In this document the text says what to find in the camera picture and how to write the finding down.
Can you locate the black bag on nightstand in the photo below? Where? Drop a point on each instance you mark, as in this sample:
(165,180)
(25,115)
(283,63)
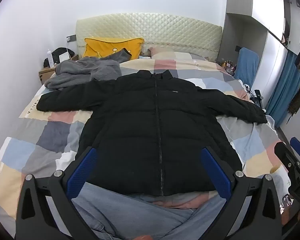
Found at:
(61,51)

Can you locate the black puffer jacket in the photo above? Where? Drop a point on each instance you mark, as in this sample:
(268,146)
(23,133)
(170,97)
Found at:
(149,130)

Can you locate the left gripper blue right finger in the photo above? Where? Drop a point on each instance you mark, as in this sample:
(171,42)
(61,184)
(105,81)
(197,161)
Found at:
(223,177)

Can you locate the grey fleece garment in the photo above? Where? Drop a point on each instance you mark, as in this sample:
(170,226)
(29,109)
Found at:
(88,68)

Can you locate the white bottle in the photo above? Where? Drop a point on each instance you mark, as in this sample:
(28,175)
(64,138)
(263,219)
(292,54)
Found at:
(50,58)

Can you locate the patchwork checked duvet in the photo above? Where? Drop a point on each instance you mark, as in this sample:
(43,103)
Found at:
(41,142)

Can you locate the blue towel on chair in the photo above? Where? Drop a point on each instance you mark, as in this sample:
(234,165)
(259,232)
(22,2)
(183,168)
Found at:
(247,66)

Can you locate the grey wardrobe cabinet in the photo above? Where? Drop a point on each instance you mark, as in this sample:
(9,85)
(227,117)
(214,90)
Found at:
(270,28)

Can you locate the wooden nightstand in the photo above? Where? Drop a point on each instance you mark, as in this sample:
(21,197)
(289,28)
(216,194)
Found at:
(46,72)

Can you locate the yellow pillow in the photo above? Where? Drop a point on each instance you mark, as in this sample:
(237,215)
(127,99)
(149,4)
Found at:
(105,46)

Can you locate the wall socket panel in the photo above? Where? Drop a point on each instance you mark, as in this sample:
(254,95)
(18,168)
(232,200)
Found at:
(71,38)

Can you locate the blue jeans legs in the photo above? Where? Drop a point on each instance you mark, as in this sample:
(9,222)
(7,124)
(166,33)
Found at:
(114,216)

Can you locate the blue curtain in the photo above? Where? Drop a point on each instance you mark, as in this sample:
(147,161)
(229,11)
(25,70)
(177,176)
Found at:
(287,86)

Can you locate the pink patterned pillow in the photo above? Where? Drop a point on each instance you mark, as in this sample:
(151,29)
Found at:
(159,53)

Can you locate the black tripod stand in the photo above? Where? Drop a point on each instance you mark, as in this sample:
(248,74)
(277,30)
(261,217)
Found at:
(255,96)

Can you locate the cream quilted headboard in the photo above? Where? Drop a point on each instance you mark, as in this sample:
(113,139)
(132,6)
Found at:
(179,33)

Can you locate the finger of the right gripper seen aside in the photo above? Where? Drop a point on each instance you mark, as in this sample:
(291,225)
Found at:
(295,144)

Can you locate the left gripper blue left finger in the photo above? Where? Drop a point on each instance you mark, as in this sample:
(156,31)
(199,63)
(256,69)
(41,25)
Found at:
(67,184)

